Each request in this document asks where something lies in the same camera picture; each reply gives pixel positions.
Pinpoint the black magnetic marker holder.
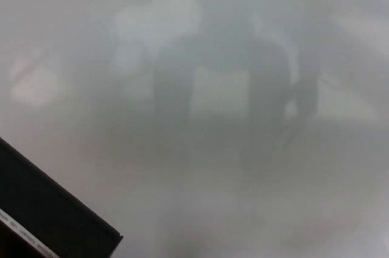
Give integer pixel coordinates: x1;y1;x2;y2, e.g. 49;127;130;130
0;137;124;258

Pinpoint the white glossy whiteboard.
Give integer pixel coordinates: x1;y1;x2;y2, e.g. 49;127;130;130
0;0;389;258

